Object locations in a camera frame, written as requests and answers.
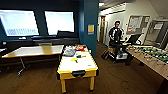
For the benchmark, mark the yellow wooden gaming table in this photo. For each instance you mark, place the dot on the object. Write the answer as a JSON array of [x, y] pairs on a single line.
[[77, 66]]

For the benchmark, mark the teal ping pong paddle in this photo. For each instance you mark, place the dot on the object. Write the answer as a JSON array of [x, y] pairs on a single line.
[[81, 56]]

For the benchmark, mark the colourful game box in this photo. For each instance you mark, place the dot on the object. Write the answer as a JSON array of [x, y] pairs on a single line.
[[69, 51]]

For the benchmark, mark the yellow ping pong paddle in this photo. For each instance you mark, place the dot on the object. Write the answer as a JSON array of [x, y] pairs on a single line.
[[74, 60]]

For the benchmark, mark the brown wooden door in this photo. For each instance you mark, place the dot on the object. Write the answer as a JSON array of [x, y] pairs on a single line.
[[102, 30]]

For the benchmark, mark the dark sofa cushion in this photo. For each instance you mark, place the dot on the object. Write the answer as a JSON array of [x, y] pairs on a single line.
[[63, 33]]

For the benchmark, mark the person in dark clothes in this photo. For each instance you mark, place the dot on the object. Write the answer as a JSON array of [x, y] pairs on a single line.
[[115, 33]]

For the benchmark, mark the bright window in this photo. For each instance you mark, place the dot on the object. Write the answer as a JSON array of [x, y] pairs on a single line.
[[18, 22], [60, 22]]

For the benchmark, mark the black wheeled cart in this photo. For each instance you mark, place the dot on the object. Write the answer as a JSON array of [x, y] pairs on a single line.
[[121, 51]]

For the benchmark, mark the white paper sign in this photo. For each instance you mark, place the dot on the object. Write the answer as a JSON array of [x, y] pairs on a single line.
[[45, 43]]

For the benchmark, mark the black monitor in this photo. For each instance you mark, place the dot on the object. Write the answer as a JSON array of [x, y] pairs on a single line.
[[134, 38]]

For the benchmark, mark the long wooden table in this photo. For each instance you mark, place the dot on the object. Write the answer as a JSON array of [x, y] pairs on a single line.
[[33, 51]]

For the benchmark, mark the yellow wall sign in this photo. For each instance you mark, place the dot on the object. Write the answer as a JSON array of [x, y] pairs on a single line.
[[91, 29]]

